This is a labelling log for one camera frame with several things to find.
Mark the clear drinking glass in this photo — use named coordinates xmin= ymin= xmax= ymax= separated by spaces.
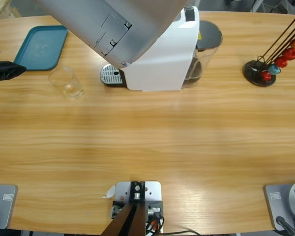
xmin=48 ymin=66 xmax=85 ymax=101

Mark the white capsule coffee machine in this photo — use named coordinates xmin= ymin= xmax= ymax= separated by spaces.
xmin=100 ymin=5 xmax=201 ymax=92

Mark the blue coffee capsule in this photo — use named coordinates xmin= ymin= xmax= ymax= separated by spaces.
xmin=269 ymin=63 xmax=282 ymax=75

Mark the wooden pallet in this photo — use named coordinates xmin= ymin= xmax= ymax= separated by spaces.
xmin=0 ymin=0 xmax=22 ymax=22

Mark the teal plastic tray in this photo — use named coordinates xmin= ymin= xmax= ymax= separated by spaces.
xmin=13 ymin=26 xmax=69 ymax=72

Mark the silver drip tray grate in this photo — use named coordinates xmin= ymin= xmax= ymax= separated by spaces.
xmin=100 ymin=63 xmax=123 ymax=86

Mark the white paper scrap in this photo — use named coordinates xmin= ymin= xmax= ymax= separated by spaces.
xmin=102 ymin=184 xmax=117 ymax=199

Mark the black capsule holder with rods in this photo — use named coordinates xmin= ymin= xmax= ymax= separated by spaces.
xmin=242 ymin=16 xmax=295 ymax=87

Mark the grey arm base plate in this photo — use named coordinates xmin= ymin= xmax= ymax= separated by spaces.
xmin=264 ymin=180 xmax=295 ymax=232
xmin=0 ymin=183 xmax=18 ymax=231

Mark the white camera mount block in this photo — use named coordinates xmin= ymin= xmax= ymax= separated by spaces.
xmin=112 ymin=181 xmax=164 ymax=234

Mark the orange cable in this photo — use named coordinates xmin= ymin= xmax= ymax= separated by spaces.
xmin=147 ymin=218 xmax=163 ymax=233

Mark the white metal frame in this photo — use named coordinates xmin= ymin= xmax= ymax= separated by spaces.
xmin=249 ymin=0 xmax=265 ymax=13

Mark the black base cable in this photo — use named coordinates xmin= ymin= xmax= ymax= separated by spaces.
xmin=276 ymin=215 xmax=295 ymax=236

